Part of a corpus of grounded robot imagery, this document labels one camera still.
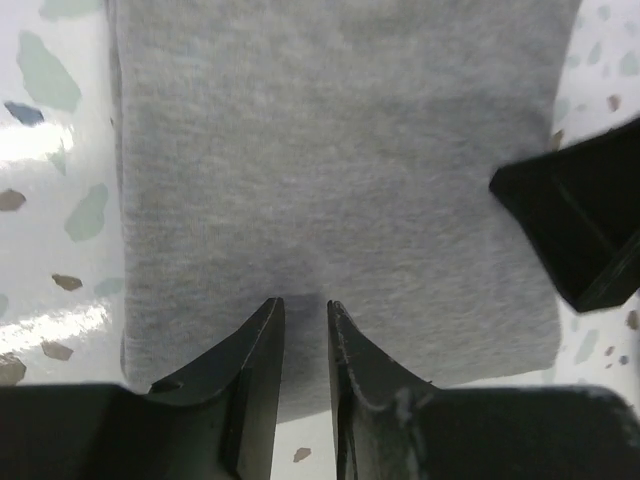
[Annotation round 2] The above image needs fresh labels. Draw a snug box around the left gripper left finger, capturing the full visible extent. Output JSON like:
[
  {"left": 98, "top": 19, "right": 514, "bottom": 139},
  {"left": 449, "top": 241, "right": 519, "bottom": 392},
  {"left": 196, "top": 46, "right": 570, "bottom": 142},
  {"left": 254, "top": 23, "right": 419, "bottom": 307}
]
[{"left": 1, "top": 298, "right": 285, "bottom": 479}]

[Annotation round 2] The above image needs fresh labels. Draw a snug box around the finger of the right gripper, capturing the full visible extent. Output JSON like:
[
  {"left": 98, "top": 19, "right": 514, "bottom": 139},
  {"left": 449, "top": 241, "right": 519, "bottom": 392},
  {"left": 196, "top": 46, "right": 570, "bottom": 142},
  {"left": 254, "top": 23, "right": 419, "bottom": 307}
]
[{"left": 489, "top": 120, "right": 639, "bottom": 313}]

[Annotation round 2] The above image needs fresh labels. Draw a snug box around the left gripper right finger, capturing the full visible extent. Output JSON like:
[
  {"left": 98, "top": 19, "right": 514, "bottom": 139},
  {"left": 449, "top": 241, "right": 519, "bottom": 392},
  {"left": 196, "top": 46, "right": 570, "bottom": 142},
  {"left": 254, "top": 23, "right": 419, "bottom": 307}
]
[{"left": 327, "top": 302, "right": 639, "bottom": 480}]

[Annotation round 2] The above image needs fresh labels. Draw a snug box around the grey tank top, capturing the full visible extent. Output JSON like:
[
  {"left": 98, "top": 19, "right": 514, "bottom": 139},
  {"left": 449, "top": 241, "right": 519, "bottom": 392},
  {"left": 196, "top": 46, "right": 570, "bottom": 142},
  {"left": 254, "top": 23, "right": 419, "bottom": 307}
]
[{"left": 107, "top": 1, "right": 579, "bottom": 421}]

